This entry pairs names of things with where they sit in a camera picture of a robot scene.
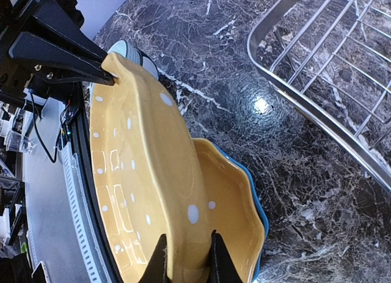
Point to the metal wire dish rack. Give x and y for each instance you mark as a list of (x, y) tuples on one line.
[(331, 60)]

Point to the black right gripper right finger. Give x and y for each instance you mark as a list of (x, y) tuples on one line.
[(222, 269)]

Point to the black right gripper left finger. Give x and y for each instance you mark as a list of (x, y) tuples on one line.
[(156, 270)]

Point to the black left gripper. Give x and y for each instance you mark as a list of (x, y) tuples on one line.
[(43, 38)]

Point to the blue plate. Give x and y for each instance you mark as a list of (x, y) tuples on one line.
[(257, 204)]

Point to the white slotted cable duct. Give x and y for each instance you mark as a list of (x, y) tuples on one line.
[(76, 203)]

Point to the green ceramic bowl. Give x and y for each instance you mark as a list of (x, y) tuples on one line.
[(134, 54)]

